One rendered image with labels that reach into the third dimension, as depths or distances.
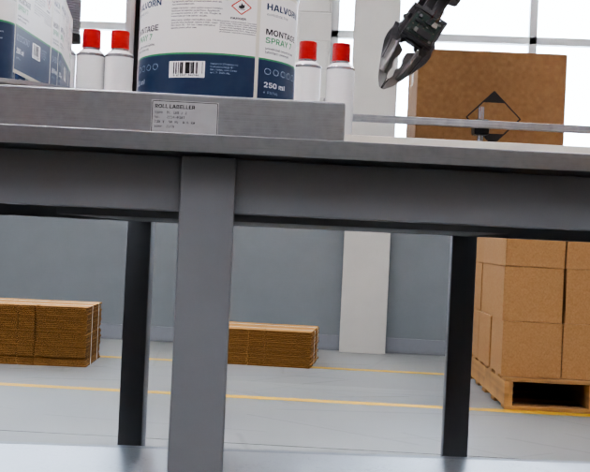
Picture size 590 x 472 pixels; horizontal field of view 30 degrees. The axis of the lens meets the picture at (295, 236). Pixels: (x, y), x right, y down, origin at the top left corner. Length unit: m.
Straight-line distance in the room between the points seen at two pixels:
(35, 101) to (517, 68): 1.26
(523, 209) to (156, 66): 0.47
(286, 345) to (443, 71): 4.13
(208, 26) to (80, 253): 6.26
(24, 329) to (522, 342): 2.57
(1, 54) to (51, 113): 0.20
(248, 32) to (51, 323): 4.71
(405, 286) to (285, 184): 6.16
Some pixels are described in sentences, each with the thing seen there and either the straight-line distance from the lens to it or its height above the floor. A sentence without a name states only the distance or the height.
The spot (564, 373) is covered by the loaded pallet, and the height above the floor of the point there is 0.17.
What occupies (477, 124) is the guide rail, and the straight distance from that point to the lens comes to 2.12.
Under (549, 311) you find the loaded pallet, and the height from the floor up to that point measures 0.45.
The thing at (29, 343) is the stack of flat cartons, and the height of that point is 0.11.
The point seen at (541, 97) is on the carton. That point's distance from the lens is 2.31.
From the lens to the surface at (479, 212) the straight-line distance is 1.25.
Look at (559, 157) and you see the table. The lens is 1.23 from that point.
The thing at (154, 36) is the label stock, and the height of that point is 0.96.
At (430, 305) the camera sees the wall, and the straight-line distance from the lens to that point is 7.38.
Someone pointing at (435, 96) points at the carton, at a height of 1.02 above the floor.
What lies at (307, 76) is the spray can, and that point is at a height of 1.02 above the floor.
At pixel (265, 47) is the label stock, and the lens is 1.37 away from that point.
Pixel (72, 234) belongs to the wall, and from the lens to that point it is 7.58.
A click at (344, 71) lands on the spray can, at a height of 1.03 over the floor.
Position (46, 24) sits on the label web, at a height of 1.00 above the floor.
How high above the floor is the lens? 0.72
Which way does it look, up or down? level
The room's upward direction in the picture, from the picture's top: 3 degrees clockwise
